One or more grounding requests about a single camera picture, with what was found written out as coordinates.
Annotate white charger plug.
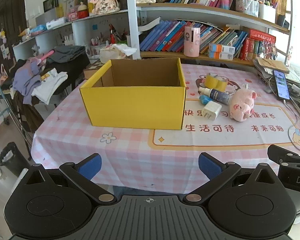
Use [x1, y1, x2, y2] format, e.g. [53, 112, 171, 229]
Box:
[202, 101, 223, 119]

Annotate black trash bin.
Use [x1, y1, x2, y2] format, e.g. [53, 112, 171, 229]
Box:
[0, 142, 32, 178]

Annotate dark grey clothes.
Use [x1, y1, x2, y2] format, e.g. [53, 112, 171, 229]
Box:
[46, 45, 87, 64]

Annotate stack of papers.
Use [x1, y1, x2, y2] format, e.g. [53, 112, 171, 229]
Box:
[254, 57, 300, 98]

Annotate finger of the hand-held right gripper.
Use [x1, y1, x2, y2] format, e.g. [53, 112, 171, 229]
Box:
[267, 144, 300, 166]

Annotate tissue box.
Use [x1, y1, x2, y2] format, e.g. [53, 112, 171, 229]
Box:
[100, 44, 137, 64]

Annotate pink pig plush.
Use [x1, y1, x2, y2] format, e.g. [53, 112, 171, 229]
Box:
[229, 88, 257, 122]

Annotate yellow cardboard box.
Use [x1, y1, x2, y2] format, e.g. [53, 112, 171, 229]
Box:
[79, 57, 187, 130]

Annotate white shirt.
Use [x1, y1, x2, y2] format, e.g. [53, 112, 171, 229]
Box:
[31, 69, 68, 104]

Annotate wooden tray with clutter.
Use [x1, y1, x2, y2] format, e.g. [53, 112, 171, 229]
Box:
[84, 62, 105, 79]

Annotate smartphone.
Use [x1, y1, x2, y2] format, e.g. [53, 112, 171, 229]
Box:
[273, 69, 290, 100]

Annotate yellow tape roll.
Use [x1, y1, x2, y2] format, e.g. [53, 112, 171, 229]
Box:
[205, 72, 228, 92]

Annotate black table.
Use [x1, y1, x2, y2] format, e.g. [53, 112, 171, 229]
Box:
[46, 54, 90, 95]

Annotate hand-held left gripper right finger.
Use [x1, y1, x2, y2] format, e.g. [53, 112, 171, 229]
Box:
[183, 152, 282, 204]

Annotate wooden bookshelf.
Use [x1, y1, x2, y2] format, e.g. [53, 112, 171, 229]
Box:
[126, 0, 292, 67]

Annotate navy white spray bottle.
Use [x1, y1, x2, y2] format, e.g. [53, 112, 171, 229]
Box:
[198, 87, 232, 105]

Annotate white desk shelf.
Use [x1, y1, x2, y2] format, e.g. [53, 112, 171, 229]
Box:
[12, 10, 129, 60]

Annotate white charging cable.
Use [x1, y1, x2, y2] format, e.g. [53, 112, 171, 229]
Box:
[284, 99, 300, 152]

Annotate white pen holder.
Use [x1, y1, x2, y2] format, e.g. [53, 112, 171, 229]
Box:
[259, 2, 277, 23]

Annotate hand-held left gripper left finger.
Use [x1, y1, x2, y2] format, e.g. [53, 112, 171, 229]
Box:
[20, 153, 118, 205]

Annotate purple garment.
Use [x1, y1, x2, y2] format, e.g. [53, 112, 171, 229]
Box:
[12, 60, 43, 105]

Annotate pink humidifier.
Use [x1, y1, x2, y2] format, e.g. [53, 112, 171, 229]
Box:
[184, 26, 200, 57]

